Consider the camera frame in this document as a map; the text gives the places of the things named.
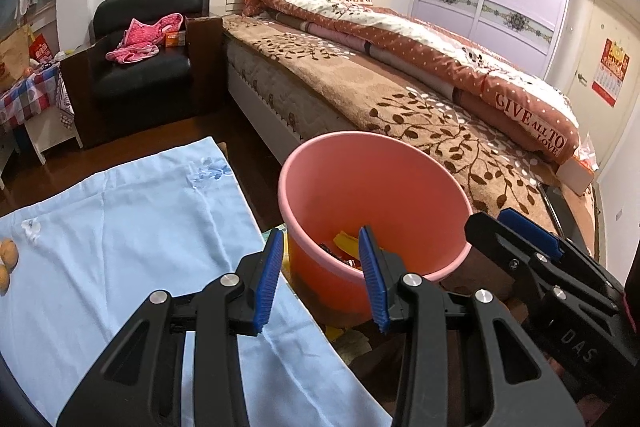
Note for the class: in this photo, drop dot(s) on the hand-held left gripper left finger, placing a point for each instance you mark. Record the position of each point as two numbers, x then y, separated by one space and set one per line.
265 277

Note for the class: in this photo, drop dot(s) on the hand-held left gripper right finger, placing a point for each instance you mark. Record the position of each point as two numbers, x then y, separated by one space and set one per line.
372 277

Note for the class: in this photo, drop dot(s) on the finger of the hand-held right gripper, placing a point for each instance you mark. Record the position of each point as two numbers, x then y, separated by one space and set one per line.
530 229

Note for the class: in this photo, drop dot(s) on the pink plastic bucket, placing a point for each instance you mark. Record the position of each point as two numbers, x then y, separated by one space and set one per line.
375 187

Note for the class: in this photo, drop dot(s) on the black phone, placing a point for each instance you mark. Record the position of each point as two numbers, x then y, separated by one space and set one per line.
555 207

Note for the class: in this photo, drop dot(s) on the white box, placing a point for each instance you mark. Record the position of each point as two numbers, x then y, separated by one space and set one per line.
577 174

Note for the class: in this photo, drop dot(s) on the light blue cloth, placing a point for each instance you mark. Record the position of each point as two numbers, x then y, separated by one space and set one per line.
125 232

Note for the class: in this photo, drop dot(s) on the brown leaf-pattern blanket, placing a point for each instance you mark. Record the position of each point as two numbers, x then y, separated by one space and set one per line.
350 82

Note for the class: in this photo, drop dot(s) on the dotted pink quilt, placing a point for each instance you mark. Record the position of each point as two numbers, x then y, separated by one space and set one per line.
425 52

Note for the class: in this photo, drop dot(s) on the cream door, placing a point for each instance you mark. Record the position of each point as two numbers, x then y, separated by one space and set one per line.
585 17

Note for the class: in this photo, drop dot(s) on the black leather armchair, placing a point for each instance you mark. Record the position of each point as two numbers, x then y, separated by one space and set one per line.
145 82

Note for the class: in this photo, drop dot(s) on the small orange box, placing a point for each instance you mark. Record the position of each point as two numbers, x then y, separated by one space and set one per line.
175 39

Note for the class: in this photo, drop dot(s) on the white side table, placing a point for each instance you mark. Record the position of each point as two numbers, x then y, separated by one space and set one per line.
50 137

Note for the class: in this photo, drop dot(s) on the walnut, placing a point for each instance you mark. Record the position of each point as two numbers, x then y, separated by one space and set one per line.
3 281
9 253

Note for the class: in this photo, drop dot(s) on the patterned towel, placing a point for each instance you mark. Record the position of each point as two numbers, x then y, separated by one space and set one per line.
64 99

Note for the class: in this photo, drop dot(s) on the pink garment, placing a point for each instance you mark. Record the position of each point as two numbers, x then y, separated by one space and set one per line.
140 39

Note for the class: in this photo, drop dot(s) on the red gift bag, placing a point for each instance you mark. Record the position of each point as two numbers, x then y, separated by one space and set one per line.
41 51

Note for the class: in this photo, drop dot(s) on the brown paper bag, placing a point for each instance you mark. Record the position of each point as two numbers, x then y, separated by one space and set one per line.
12 57

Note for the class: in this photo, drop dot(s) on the red wall calendar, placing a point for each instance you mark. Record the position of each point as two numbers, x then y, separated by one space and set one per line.
611 72

